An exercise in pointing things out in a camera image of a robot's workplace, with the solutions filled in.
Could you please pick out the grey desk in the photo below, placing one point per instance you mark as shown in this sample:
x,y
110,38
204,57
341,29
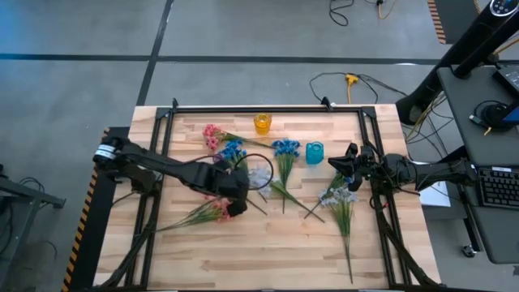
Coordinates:
x,y
462,121

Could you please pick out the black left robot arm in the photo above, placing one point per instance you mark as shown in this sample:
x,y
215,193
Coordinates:
x,y
162,164

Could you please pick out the yellow glass vase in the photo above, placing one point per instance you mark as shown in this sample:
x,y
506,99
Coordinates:
x,y
262,123

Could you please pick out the black keyboard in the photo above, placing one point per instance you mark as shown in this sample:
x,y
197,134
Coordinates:
x,y
500,188

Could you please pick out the black frame clamp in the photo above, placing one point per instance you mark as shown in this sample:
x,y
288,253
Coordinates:
x,y
175,103
326,103

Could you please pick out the blue flat device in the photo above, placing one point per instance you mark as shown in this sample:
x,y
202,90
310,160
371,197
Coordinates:
x,y
511,113

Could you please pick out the teal glass vase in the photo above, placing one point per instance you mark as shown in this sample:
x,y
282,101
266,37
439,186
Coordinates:
x,y
314,153

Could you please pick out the black tower fan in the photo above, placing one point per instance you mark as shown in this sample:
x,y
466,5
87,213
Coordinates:
x,y
466,44

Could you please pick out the blue artificial flower bunch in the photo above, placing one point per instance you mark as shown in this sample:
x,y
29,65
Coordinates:
x,y
286,148
233,152
334,182

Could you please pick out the white paper sheet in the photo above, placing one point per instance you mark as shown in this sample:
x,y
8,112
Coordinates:
x,y
436,196

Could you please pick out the black aluminium table frame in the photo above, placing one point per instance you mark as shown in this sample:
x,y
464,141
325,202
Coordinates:
x,y
348,108

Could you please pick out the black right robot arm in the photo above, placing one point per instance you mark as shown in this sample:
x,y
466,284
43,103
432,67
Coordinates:
x,y
430,172

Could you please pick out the black round desk device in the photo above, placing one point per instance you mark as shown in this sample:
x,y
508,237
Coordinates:
x,y
496,115

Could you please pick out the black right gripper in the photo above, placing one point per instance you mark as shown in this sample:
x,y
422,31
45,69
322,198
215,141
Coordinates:
x,y
363,166

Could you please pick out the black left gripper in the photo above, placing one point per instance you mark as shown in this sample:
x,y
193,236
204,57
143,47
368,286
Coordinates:
x,y
233,184

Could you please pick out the desk caster wheel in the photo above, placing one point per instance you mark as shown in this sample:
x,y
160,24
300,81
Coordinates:
x,y
469,251

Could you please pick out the dark laptop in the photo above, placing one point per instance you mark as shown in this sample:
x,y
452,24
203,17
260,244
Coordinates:
x,y
511,77

